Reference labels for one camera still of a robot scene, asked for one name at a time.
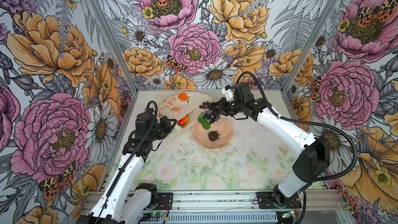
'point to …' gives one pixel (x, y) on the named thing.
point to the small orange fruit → (183, 121)
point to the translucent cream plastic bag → (176, 104)
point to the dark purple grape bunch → (208, 117)
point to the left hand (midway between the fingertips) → (178, 124)
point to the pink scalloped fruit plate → (223, 126)
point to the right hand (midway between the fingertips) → (213, 112)
